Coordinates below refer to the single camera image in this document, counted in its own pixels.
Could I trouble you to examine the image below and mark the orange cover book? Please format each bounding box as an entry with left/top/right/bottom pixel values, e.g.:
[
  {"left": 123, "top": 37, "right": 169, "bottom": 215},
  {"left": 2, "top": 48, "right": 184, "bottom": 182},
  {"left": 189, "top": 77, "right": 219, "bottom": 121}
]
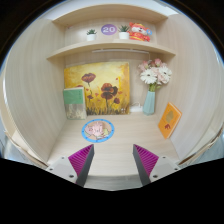
[{"left": 157, "top": 101, "right": 183, "bottom": 140}]

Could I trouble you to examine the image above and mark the light wooden shelf board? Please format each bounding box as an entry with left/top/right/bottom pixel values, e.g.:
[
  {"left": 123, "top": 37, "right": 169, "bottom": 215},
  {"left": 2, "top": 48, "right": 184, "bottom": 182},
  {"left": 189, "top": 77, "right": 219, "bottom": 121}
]
[
  {"left": 45, "top": 39, "right": 177, "bottom": 63},
  {"left": 51, "top": 3, "right": 169, "bottom": 28}
]

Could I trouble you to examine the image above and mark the pink and white flower bouquet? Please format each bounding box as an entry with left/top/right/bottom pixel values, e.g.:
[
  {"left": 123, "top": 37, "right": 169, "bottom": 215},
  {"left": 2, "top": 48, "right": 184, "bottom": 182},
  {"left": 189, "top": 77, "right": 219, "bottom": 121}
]
[{"left": 137, "top": 58, "right": 173, "bottom": 93}]

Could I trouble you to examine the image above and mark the teal faceted vase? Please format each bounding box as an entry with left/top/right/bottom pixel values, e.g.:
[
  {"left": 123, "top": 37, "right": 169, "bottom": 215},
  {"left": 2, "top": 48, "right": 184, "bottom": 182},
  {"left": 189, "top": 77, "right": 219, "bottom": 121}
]
[{"left": 142, "top": 90, "right": 157, "bottom": 116}]

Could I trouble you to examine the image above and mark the white light bar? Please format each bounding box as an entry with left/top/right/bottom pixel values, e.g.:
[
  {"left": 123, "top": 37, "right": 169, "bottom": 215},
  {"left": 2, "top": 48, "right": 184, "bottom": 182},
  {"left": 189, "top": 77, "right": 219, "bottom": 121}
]
[{"left": 91, "top": 48, "right": 150, "bottom": 55}]

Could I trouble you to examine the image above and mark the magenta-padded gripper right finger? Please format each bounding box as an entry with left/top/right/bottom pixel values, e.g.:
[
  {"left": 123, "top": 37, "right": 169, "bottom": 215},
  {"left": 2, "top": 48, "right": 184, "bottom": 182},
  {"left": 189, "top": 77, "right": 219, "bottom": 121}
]
[{"left": 132, "top": 143, "right": 181, "bottom": 187}]

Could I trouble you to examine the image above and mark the red plush toy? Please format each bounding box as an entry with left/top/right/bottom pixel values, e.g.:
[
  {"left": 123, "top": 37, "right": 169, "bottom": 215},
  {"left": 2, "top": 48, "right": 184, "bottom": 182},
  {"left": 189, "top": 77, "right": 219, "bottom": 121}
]
[{"left": 128, "top": 21, "right": 153, "bottom": 43}]

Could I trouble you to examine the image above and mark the yellow poppy flower painting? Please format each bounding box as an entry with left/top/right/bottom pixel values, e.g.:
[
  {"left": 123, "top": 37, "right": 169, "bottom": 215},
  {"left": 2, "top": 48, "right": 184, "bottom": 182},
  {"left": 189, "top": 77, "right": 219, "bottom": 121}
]
[{"left": 63, "top": 61, "right": 131, "bottom": 116}]

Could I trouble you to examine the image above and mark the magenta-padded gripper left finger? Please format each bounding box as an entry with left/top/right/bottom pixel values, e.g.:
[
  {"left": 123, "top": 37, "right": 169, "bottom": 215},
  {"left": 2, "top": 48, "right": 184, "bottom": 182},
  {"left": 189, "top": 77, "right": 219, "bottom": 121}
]
[{"left": 44, "top": 143, "right": 95, "bottom": 187}]

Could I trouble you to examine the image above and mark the round purple disc sign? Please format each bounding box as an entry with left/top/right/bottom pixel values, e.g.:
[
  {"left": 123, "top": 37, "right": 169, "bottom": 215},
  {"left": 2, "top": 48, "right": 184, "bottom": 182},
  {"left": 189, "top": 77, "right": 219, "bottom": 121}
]
[{"left": 100, "top": 23, "right": 118, "bottom": 36}]

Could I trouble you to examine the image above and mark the white power adapter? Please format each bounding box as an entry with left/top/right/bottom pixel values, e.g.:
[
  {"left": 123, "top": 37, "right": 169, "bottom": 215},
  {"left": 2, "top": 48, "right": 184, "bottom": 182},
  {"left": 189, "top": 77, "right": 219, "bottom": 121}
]
[{"left": 129, "top": 102, "right": 145, "bottom": 114}]

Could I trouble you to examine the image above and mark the round blue-rimmed cartoon mouse pad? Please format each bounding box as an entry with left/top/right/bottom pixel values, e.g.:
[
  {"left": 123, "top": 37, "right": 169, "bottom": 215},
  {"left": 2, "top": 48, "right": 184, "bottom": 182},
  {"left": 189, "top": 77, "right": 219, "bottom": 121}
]
[{"left": 81, "top": 118, "right": 116, "bottom": 144}]

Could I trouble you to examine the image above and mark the small potted green plant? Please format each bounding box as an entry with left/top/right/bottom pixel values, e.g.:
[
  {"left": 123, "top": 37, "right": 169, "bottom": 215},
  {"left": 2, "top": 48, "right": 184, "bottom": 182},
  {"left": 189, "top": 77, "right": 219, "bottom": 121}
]
[
  {"left": 117, "top": 24, "right": 131, "bottom": 41},
  {"left": 85, "top": 28, "right": 98, "bottom": 42}
]

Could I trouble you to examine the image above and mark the green cover book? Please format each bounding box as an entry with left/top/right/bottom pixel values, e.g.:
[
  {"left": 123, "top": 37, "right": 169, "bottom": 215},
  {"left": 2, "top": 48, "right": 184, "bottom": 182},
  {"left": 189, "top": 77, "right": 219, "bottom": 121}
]
[{"left": 62, "top": 86, "right": 88, "bottom": 120}]

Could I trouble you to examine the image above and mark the pink computer mouse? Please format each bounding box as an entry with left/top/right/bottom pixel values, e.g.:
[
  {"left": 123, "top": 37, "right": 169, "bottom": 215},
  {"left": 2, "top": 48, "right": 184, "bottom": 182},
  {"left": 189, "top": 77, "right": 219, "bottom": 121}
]
[{"left": 90, "top": 121, "right": 105, "bottom": 140}]

